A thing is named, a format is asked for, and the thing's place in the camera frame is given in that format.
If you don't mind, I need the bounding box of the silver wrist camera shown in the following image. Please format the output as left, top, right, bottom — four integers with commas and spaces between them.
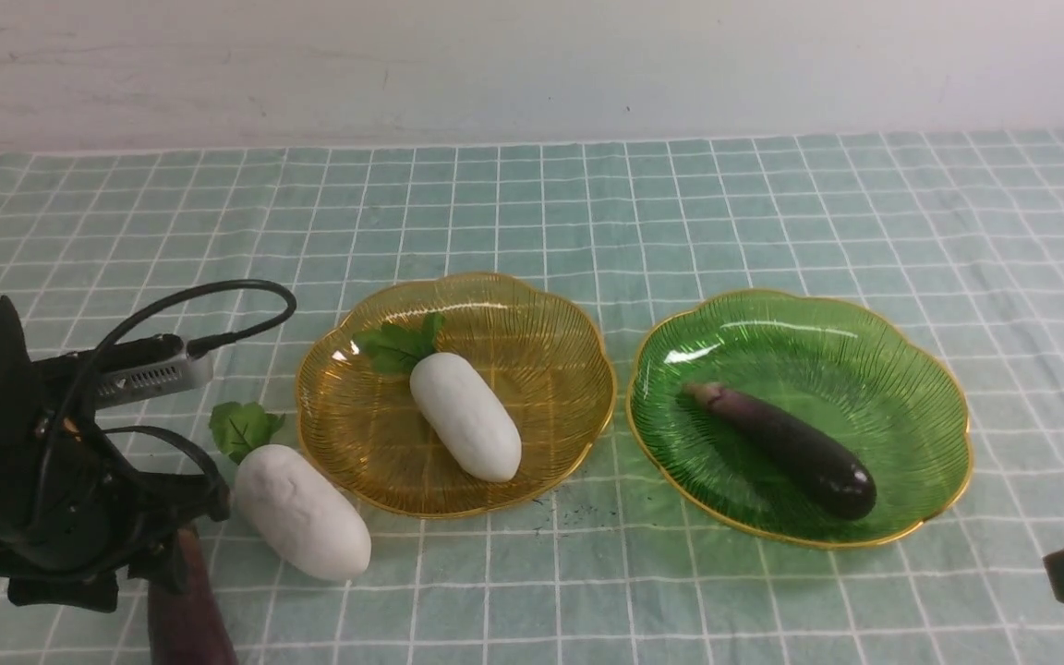
76, 333, 214, 411

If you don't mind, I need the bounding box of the white radish with green leaves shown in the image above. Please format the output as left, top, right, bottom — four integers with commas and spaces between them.
352, 311, 523, 483

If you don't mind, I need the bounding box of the dark purple eggplant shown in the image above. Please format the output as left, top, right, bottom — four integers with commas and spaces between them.
683, 382, 877, 521

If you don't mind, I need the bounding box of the green checkered tablecloth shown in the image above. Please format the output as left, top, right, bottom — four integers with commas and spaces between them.
0, 129, 1064, 664

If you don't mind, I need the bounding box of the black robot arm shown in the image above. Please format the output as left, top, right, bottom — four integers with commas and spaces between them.
0, 297, 231, 613

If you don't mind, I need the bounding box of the black camera cable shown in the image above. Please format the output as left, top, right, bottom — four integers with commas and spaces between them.
29, 279, 298, 518

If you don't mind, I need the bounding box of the amber ribbed plastic plate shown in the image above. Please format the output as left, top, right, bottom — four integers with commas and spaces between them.
296, 272, 616, 519

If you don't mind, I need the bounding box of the green ribbed plastic plate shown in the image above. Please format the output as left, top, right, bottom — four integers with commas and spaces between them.
625, 289, 974, 549

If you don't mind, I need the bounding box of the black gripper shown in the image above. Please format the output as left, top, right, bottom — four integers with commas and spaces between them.
0, 426, 231, 613

